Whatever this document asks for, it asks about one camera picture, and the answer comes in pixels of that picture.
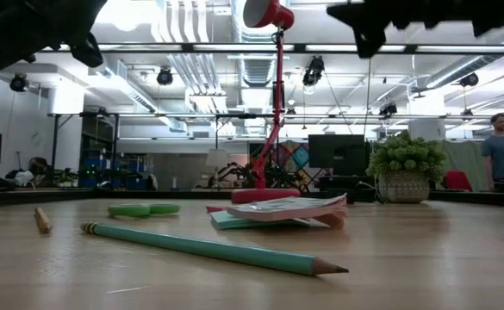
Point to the black monitor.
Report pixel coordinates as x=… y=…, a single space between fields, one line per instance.
x=335 y=155

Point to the black rack frame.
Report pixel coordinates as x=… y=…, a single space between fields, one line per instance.
x=54 y=150

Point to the black ceiling spotlight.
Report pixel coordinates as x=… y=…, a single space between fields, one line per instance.
x=469 y=80
x=164 y=76
x=388 y=109
x=19 y=82

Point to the black hanging studio light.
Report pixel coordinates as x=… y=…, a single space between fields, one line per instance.
x=314 y=71

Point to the teal sticky note pad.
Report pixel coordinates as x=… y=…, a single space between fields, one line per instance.
x=234 y=223

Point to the blue storage bins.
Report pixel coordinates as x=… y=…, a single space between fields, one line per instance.
x=92 y=163

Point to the person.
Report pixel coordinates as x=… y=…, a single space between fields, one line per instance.
x=38 y=165
x=503 y=155

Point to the teal pencil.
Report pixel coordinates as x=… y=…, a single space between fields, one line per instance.
x=213 y=249

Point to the white shade table lamp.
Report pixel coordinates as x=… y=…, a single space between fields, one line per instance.
x=216 y=158

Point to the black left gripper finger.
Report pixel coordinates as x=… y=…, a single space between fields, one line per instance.
x=88 y=51
x=81 y=17

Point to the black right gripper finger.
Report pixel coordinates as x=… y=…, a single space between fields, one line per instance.
x=370 y=41
x=363 y=13

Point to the white bundle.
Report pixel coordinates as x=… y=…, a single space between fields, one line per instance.
x=22 y=178

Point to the colourful patchwork panel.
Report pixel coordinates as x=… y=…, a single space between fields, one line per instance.
x=294 y=157

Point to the black background robot arms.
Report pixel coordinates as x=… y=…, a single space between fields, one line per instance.
x=281 y=176
x=234 y=170

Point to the red desk lamp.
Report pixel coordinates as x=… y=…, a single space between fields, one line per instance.
x=262 y=196

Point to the potted green artificial plant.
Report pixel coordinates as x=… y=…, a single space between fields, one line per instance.
x=402 y=159

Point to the red chair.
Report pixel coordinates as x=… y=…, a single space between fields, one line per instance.
x=457 y=181

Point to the yellow pencil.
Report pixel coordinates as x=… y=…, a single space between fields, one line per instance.
x=42 y=220

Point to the green curtain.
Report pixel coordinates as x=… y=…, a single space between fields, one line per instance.
x=462 y=163

